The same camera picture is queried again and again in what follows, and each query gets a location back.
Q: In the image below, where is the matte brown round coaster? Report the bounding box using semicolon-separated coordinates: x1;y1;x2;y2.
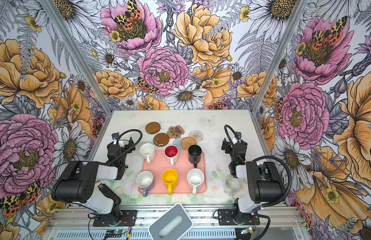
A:
145;122;161;135

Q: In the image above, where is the clear glass round coaster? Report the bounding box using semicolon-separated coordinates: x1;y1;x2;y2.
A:
188;130;203;143

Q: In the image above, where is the black mug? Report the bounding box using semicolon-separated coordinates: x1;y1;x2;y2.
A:
188;145;202;168

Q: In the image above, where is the glossy brown round coaster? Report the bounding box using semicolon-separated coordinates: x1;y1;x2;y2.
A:
153;133;170;147

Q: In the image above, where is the woven wicker round coaster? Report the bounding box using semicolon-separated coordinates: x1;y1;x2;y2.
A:
181;137;197;150

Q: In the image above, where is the brown paw print coaster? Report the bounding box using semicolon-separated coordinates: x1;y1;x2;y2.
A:
167;125;185;139

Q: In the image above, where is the grey blue round coaster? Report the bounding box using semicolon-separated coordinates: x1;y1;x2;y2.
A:
173;138;184;150

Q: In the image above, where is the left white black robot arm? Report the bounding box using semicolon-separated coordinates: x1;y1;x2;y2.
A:
51;129;143;226

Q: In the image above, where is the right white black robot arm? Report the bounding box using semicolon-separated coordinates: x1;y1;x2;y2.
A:
218;125;292;225

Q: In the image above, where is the clear glass cup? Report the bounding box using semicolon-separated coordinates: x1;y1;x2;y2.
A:
223;175;240;196

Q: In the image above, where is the white mug off tray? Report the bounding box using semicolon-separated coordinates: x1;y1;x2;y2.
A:
140;143;156;164

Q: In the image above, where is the black rectangular remote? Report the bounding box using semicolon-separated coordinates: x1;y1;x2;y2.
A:
98;184;121;205

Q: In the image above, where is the pink rectangular tray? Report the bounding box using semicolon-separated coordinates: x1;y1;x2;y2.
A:
142;150;194;195

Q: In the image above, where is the white mug front right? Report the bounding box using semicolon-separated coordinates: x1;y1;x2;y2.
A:
187;168;204;195

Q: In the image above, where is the white mug red inside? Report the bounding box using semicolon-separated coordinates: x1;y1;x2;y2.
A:
164;145;179;166

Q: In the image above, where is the yellow mug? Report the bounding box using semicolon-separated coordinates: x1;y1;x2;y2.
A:
162;169;178;195

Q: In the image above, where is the green circuit board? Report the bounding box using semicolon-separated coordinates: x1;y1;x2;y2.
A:
105;229;124;238

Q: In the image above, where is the white mug purple handle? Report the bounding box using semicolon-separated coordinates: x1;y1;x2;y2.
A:
136;171;155;197

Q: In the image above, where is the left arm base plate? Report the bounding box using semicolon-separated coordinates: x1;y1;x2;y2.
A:
93;210;138;227

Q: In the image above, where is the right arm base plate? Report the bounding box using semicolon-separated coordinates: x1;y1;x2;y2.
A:
216;209;260;226

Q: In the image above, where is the aluminium front rail frame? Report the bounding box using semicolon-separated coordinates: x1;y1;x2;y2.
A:
43;204;309;240

